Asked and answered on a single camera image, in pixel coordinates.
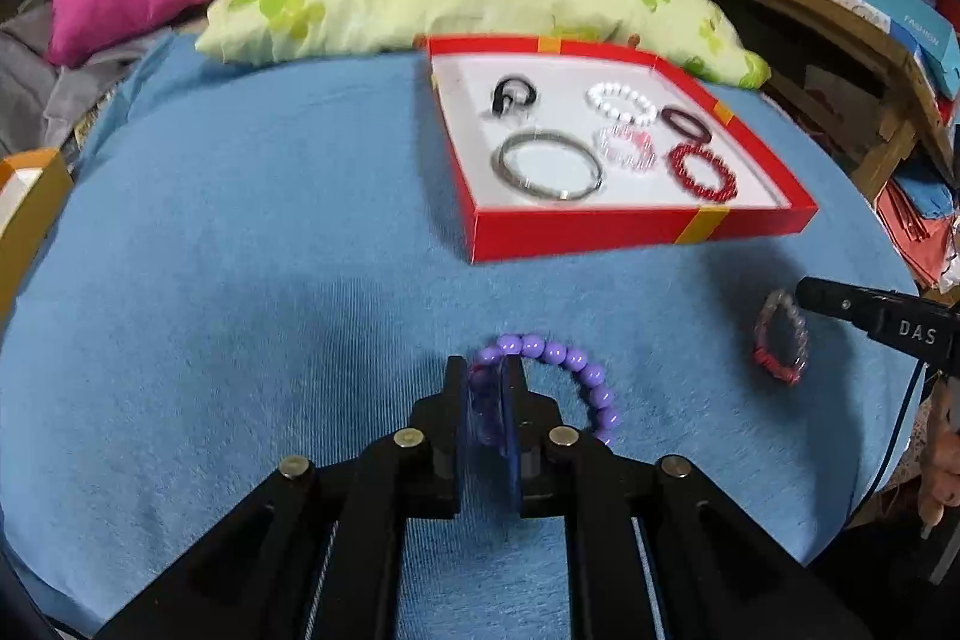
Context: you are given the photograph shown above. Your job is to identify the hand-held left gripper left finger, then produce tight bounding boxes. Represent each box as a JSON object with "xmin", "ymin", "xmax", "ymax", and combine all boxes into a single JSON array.
[{"xmin": 97, "ymin": 355, "xmax": 477, "ymax": 640}]

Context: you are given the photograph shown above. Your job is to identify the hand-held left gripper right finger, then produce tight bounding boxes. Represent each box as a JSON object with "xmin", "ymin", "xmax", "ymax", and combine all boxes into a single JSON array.
[{"xmin": 502, "ymin": 355, "xmax": 875, "ymax": 640}]

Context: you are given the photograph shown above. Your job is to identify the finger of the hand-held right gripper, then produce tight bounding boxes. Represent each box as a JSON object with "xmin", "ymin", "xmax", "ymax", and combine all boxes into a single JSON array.
[{"xmin": 795, "ymin": 277, "xmax": 960, "ymax": 375}]

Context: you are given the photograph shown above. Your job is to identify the purple bead bracelet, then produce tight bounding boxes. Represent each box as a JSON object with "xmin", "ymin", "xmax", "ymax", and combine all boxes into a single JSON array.
[{"xmin": 466, "ymin": 332, "xmax": 622, "ymax": 461}]

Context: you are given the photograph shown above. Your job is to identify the pink bead bracelet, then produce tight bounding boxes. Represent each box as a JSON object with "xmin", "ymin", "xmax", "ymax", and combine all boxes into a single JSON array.
[{"xmin": 752, "ymin": 289, "xmax": 811, "ymax": 384}]

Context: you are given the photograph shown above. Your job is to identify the red cardboard box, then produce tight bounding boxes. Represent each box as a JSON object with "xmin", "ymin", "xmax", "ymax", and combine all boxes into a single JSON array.
[{"xmin": 426, "ymin": 35, "xmax": 818, "ymax": 265}]

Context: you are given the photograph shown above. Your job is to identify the clear iridescent bead bracelet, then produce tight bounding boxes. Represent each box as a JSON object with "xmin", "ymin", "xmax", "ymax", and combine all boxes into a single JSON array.
[{"xmin": 595, "ymin": 126, "xmax": 659, "ymax": 172}]

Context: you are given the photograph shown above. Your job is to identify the pale grey bead bracelet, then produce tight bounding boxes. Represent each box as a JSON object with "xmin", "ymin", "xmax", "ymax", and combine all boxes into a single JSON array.
[{"xmin": 586, "ymin": 81, "xmax": 655, "ymax": 125}]

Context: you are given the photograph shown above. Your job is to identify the person's right hand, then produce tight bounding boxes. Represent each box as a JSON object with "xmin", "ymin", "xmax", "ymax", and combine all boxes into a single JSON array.
[{"xmin": 916, "ymin": 377, "xmax": 960, "ymax": 540}]

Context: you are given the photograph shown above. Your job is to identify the coral folded cloths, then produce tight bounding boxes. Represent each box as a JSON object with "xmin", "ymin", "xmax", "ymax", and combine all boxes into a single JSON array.
[{"xmin": 874, "ymin": 179, "xmax": 960, "ymax": 292}]

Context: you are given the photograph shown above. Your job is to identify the blue folded cloth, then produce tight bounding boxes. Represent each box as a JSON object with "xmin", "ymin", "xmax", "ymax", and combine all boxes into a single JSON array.
[{"xmin": 889, "ymin": 164, "xmax": 960, "ymax": 221}]

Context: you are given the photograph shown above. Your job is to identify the silver bangle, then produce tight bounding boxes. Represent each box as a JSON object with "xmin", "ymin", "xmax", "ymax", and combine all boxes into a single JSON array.
[{"xmin": 491, "ymin": 128, "xmax": 605, "ymax": 205}]

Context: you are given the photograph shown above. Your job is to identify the wooden shelf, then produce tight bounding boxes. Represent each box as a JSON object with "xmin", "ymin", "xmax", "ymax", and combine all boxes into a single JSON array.
[{"xmin": 634, "ymin": 0, "xmax": 960, "ymax": 199}]

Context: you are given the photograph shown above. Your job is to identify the light blue box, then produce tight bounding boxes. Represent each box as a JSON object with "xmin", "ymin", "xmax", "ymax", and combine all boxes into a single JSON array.
[{"xmin": 836, "ymin": 0, "xmax": 960, "ymax": 94}]

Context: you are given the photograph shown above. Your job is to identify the green clover print pillow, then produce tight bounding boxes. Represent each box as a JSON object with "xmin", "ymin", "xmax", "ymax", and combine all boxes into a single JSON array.
[{"xmin": 196, "ymin": 0, "xmax": 772, "ymax": 90}]

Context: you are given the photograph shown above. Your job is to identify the yellow box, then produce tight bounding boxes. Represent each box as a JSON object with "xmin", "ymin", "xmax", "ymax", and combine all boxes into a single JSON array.
[{"xmin": 0, "ymin": 149, "xmax": 74, "ymax": 319}]

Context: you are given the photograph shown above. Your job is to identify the grey cloth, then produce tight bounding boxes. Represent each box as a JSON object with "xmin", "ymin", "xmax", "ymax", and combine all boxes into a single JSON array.
[{"xmin": 0, "ymin": 2, "xmax": 173, "ymax": 157}]

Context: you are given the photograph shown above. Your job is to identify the dark gripper cable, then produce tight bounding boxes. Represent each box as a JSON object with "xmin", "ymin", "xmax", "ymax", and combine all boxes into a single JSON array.
[{"xmin": 844, "ymin": 359, "xmax": 927, "ymax": 532}]

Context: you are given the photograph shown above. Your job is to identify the red bead bracelet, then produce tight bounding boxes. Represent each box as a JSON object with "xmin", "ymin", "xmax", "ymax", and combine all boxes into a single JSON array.
[{"xmin": 666, "ymin": 143, "xmax": 740, "ymax": 204}]

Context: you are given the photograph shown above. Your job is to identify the dark brown hair tie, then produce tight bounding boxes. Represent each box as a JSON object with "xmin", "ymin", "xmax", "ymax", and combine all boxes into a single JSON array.
[{"xmin": 660, "ymin": 106, "xmax": 717, "ymax": 145}]

